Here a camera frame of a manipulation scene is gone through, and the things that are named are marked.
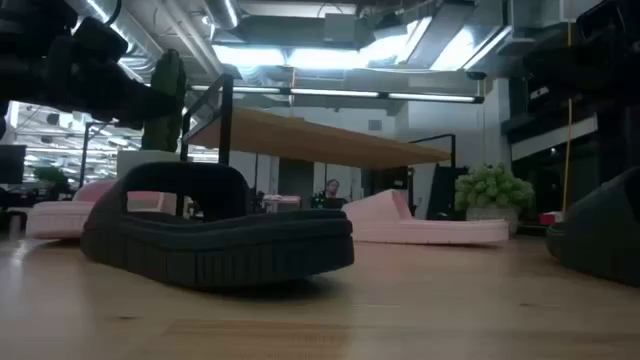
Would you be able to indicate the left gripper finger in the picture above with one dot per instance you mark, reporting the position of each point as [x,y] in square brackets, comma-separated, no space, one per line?
[155,107]

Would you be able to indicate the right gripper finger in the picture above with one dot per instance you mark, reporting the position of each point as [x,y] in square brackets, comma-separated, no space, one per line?
[537,67]

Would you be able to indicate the pink foam slide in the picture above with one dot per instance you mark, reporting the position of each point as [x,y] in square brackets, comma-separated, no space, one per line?
[55,217]
[430,231]

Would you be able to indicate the black foam slide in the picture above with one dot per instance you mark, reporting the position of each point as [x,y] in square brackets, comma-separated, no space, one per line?
[220,245]
[605,235]

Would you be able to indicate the green cactus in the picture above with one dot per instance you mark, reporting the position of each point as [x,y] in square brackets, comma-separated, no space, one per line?
[164,100]

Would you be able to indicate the black metal background stand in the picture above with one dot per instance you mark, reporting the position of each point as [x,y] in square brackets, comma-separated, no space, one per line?
[84,155]

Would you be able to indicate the background green plant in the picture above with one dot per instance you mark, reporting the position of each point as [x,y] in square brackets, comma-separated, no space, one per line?
[50,177]

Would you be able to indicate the long LED light bar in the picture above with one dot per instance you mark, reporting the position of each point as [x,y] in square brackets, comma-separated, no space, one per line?
[430,97]

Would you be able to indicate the dark background monitor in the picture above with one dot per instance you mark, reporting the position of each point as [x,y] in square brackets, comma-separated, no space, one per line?
[12,165]

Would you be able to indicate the round green succulent plant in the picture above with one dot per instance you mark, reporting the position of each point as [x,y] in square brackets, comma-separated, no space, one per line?
[492,187]

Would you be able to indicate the small red box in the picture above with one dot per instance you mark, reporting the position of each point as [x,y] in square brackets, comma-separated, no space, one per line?
[549,218]

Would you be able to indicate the grey woven plant pot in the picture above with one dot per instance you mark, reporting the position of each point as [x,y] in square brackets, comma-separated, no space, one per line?
[492,215]

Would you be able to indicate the black background panel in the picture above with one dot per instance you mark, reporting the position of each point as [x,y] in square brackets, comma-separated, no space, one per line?
[442,192]

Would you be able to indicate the person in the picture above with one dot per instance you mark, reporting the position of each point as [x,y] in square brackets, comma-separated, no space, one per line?
[332,192]

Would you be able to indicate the wooden shelf with black frame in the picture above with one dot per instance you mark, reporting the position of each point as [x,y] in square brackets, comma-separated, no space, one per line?
[310,142]

